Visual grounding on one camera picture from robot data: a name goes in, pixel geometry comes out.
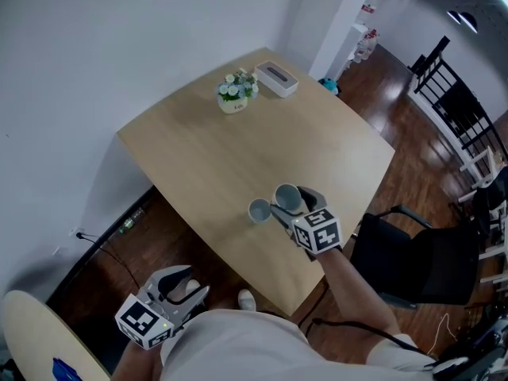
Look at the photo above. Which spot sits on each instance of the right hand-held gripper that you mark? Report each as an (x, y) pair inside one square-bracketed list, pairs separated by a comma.
[(317, 232)]

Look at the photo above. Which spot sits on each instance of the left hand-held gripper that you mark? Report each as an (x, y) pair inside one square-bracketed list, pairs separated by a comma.
[(143, 322)]

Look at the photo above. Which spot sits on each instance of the grey cup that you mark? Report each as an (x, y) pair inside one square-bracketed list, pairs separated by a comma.
[(259, 212), (287, 197)]

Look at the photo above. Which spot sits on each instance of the person's right forearm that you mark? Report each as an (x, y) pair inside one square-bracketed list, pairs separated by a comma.
[(353, 292)]

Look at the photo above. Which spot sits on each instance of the person's left forearm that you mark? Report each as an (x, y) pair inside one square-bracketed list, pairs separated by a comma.
[(137, 365)]

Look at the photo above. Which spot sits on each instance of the person's left white shoe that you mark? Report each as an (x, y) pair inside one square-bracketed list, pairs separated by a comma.
[(193, 286)]

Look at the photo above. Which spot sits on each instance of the person's white shoe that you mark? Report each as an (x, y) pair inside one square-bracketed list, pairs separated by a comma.
[(247, 299), (193, 286)]

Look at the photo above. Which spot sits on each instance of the person's right white shoe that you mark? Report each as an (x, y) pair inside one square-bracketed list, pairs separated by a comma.
[(247, 299)]

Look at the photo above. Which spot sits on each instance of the clear plastic bottle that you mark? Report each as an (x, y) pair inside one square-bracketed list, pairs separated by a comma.
[(131, 222)]

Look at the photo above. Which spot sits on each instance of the person's light shirt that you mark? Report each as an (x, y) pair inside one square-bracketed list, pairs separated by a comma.
[(246, 347)]

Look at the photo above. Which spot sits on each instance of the teal object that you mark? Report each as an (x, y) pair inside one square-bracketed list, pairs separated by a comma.
[(329, 85)]

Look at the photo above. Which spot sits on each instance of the black office chair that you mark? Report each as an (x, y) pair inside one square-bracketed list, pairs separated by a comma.
[(420, 260)]

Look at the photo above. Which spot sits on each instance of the white tissue box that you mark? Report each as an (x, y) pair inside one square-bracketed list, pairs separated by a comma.
[(275, 78)]

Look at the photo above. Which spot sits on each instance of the white flower pot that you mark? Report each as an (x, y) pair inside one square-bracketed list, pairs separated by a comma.
[(234, 93)]

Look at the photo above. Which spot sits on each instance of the blue cloth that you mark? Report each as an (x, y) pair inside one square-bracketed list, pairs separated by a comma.
[(65, 371)]

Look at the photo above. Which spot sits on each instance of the white cabinet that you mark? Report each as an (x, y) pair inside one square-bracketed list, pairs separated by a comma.
[(351, 46)]

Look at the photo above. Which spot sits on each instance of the group of red-capped bottles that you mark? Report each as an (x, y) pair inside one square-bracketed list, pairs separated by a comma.
[(367, 46)]

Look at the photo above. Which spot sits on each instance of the white metal rack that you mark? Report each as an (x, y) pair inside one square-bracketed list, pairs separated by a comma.
[(486, 248)]

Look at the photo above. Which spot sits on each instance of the ceiling lamp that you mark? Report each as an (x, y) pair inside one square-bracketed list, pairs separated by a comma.
[(464, 20)]

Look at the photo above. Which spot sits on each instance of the white wall socket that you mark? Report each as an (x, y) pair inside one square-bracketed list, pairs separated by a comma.
[(77, 233)]

